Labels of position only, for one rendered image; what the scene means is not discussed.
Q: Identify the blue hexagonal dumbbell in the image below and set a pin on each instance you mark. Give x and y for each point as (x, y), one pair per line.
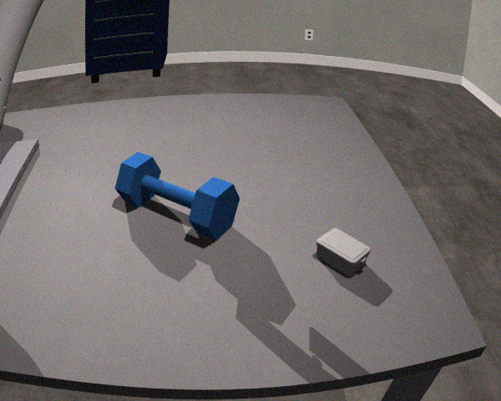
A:
(214, 204)

